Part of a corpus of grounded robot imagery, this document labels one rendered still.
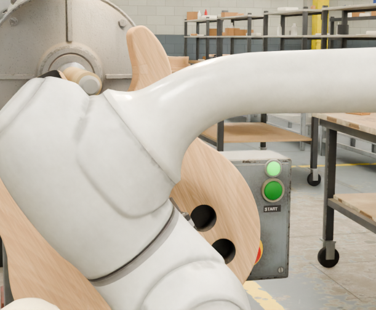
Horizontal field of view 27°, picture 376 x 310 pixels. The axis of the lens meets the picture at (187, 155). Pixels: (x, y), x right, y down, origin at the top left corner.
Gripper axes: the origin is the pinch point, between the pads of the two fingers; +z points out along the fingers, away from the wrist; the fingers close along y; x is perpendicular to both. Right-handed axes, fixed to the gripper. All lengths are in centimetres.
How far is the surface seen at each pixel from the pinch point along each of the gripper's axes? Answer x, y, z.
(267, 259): -21.5, 18.2, 14.4
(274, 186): -11.2, 24.4, 13.8
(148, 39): 19.6, 14.8, 0.9
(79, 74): 20.3, 4.1, -4.9
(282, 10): -103, 338, 816
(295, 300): -154, 69, 251
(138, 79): 15.6, 11.1, 0.8
